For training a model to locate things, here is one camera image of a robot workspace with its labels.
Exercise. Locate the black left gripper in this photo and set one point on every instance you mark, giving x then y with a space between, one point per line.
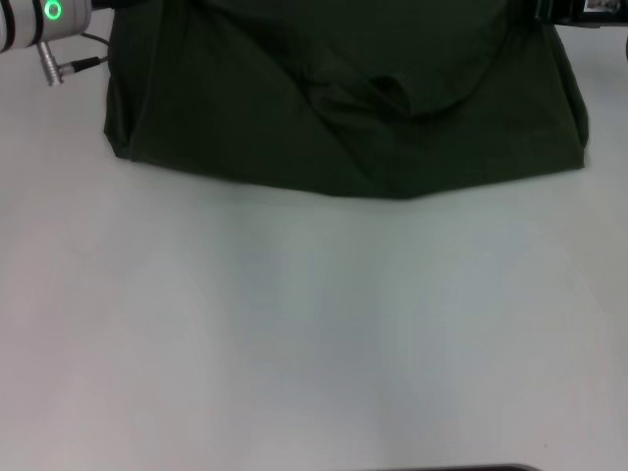
105 4

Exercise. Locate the dark green FREE T-shirt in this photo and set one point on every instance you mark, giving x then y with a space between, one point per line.
343 98

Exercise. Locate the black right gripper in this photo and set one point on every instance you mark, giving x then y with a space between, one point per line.
579 12

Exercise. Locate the dark grey torso edge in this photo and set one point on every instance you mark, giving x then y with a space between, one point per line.
490 468

